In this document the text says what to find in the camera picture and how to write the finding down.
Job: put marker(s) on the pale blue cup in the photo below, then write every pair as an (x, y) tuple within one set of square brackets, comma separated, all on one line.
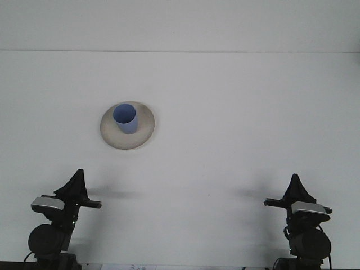
[(128, 125)]

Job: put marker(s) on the pale round plate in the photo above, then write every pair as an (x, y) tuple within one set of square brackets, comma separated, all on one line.
[(143, 135)]

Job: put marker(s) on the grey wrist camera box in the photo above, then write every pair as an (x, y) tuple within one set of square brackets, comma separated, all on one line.
[(46, 203), (309, 208)]

